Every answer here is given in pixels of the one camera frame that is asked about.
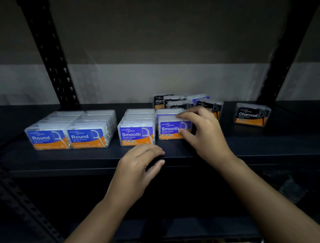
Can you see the pack of clear plastic bottles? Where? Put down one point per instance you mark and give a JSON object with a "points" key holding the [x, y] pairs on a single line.
{"points": [[292, 190]]}

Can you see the dark metal shelf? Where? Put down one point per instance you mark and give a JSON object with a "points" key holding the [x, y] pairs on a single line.
{"points": [[75, 157]]}

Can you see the person's left hand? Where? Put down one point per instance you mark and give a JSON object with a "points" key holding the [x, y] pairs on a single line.
{"points": [[130, 180]]}

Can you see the person's left forearm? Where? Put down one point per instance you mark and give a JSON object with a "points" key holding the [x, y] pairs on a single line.
{"points": [[97, 222]]}

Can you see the person's right hand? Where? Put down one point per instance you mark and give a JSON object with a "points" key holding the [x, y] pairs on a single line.
{"points": [[210, 142]]}

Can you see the blue label dental floss box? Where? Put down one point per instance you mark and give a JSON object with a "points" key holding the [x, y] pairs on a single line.
{"points": [[167, 130]]}

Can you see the black label dental floss box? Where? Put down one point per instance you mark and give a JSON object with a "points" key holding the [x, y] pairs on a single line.
{"points": [[158, 101]]}

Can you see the person's right forearm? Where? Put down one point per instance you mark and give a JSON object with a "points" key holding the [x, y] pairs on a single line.
{"points": [[270, 207]]}

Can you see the group of floss boxes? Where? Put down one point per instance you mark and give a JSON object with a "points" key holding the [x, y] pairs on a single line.
{"points": [[47, 139]]}

